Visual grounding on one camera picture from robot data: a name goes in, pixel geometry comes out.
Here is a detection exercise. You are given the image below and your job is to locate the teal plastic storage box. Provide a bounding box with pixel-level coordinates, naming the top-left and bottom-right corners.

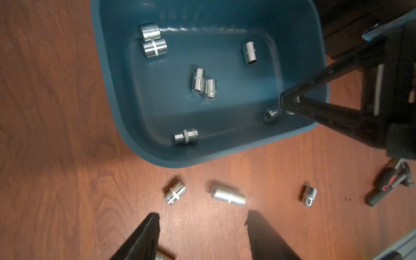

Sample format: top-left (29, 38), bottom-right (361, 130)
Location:
top-left (91, 1), bottom-right (326, 168)

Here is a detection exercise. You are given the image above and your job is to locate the red black screwdriver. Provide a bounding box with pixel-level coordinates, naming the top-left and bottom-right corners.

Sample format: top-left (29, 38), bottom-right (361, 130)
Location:
top-left (365, 158), bottom-right (415, 207)

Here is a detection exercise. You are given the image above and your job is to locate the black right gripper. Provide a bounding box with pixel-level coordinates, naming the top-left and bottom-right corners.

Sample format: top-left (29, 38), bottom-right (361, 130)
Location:
top-left (279, 10), bottom-right (416, 159)

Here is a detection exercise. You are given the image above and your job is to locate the chrome socket one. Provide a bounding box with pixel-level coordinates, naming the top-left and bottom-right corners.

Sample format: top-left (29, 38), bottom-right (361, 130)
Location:
top-left (301, 186), bottom-right (317, 207)

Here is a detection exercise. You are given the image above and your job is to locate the small chrome socket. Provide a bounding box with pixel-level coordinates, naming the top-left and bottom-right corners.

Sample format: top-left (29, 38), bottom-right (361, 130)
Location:
top-left (164, 181), bottom-right (187, 205)

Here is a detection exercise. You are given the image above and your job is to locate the tiny chrome socket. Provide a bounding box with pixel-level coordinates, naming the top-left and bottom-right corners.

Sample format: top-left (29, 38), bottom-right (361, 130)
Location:
top-left (174, 128), bottom-right (199, 145)

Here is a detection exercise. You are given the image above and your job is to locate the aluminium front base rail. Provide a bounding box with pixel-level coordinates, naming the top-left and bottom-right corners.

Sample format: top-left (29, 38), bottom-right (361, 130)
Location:
top-left (374, 230), bottom-right (416, 260)

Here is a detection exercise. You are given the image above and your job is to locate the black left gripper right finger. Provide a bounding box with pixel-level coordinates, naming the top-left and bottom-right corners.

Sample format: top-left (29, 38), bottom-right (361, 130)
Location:
top-left (245, 210), bottom-right (301, 260)

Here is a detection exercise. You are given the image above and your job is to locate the chrome socket two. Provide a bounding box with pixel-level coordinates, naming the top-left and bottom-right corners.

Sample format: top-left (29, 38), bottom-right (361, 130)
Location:
top-left (263, 106), bottom-right (294, 124)

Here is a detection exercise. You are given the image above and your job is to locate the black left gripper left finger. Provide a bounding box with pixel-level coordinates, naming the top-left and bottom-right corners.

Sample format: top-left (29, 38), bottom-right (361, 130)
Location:
top-left (110, 212), bottom-right (160, 260)

